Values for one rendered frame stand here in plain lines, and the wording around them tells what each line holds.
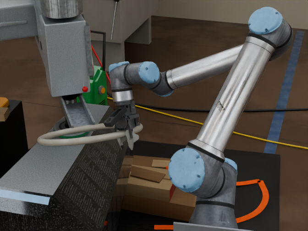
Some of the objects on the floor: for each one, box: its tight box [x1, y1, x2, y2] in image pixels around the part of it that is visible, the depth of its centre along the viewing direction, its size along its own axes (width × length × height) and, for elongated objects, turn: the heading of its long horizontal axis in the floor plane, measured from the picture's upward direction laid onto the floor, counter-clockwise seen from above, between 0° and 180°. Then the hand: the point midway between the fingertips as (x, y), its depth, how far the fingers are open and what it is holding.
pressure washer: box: [77, 30, 115, 110], centre depth 486 cm, size 35×35×87 cm
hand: (125, 147), depth 242 cm, fingers closed on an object, 5 cm apart
